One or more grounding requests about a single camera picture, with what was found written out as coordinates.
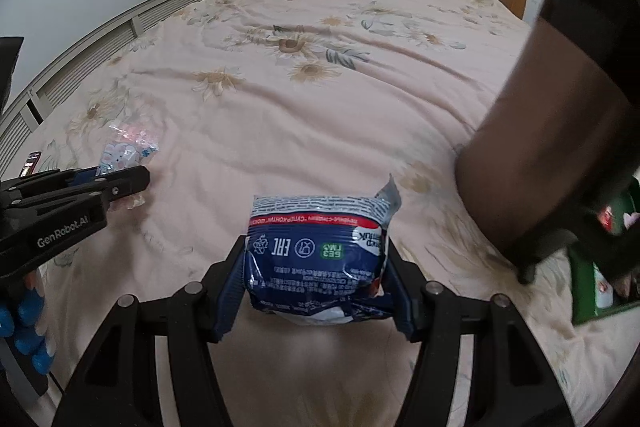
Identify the blue gloved left hand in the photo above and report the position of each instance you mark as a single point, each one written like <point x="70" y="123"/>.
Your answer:
<point x="24" y="322"/>

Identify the blue white snack bag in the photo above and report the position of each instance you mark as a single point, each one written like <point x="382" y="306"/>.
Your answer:
<point x="319" y="259"/>

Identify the small red phone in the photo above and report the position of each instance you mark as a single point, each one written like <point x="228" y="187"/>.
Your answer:
<point x="30" y="164"/>

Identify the black brown electric kettle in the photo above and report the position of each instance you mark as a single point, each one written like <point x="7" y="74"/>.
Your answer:
<point x="561" y="140"/>

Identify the green tray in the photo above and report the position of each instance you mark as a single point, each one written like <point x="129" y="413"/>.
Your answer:
<point x="604" y="262"/>

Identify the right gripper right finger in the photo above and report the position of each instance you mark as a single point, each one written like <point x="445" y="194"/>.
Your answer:
<point x="404" y="281"/>

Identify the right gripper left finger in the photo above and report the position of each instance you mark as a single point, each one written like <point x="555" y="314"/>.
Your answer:
<point x="230" y="288"/>

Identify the clear cartoon candy packet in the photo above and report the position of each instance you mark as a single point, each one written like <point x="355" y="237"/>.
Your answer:
<point x="130" y="143"/>

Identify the white radiator cover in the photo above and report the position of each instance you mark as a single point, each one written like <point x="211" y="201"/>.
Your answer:
<point x="58" y="81"/>

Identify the floral beige bedspread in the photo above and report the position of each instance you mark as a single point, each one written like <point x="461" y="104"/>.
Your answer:
<point x="305" y="97"/>

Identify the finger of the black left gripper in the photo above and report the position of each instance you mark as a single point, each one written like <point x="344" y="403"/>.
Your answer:
<point x="126" y="186"/>

